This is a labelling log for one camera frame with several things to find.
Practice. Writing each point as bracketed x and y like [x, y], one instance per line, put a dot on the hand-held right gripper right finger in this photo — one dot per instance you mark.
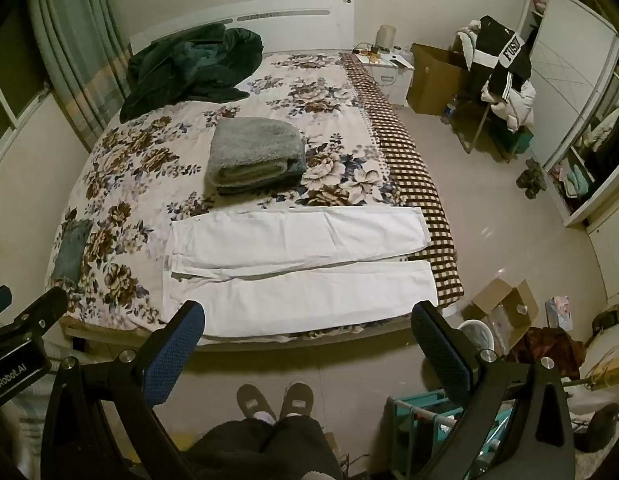
[439, 350]

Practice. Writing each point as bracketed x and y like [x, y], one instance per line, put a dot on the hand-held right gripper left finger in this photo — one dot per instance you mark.
[177, 350]

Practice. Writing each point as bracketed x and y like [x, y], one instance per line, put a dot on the white pants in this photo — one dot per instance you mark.
[289, 232]

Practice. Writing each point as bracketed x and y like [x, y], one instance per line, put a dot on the white plastic basket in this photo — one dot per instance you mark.
[477, 335]

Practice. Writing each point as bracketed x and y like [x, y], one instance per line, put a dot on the small grey-blue cloth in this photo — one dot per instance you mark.
[71, 250]

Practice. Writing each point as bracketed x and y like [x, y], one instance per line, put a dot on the teal metal rack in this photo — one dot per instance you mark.
[404, 410]

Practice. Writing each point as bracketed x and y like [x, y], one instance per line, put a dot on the small open cardboard box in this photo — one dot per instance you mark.
[494, 295]

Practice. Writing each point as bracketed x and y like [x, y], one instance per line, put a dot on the grey slipper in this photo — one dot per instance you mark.
[297, 397]
[254, 400]

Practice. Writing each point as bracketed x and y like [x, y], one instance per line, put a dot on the brown cloth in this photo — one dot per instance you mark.
[549, 350]

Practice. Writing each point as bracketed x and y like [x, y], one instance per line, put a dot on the person's legs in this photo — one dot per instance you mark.
[249, 450]

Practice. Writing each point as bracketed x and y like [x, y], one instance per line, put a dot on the pink printed box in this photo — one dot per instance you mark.
[559, 312]

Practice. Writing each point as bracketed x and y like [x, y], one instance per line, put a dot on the black bag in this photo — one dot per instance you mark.
[597, 427]

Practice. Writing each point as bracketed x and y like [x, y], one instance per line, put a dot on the dark green shoe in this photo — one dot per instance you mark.
[532, 187]
[536, 169]

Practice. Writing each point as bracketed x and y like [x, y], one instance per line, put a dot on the bed with floral sheet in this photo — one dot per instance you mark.
[154, 160]

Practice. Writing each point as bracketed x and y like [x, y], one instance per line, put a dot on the white framed window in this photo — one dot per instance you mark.
[9, 110]

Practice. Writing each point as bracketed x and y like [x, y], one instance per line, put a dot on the brown checked blanket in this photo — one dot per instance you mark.
[404, 160]

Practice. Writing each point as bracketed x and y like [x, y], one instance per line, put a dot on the folded grey clothes stack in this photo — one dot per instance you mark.
[249, 145]

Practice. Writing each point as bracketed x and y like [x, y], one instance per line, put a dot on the teal folded clothes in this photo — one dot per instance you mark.
[577, 180]

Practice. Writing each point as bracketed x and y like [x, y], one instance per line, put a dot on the teal storage box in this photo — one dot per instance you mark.
[522, 141]

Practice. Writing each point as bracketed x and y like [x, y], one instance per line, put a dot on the plastic water bottle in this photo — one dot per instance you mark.
[449, 110]

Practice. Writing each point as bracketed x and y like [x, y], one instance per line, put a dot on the chair piled with clothes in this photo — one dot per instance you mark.
[514, 105]

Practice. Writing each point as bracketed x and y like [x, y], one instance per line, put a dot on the large cardboard box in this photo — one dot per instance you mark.
[429, 85]

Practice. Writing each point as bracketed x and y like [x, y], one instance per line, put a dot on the white nightstand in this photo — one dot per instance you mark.
[394, 82]

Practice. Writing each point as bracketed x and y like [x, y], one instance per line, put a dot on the grey-green curtain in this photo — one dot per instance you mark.
[74, 35]

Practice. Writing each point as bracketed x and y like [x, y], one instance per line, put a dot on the dark green blanket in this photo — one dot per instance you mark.
[189, 65]

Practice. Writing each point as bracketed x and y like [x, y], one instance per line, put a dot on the black phone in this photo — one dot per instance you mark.
[398, 63]

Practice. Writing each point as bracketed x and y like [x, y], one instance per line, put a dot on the white wardrobe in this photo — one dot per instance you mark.
[564, 60]

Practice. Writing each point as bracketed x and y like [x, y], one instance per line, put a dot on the beige table lamp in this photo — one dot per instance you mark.
[387, 37]

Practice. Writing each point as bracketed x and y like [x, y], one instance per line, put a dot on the black and white jacket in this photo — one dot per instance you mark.
[489, 35]

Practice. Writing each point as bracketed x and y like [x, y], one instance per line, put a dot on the white headboard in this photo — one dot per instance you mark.
[289, 17]

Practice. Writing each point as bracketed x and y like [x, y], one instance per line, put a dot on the pink folded clothes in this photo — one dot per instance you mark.
[540, 4]

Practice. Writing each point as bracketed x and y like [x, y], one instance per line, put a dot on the metal frame chair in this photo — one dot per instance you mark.
[469, 127]

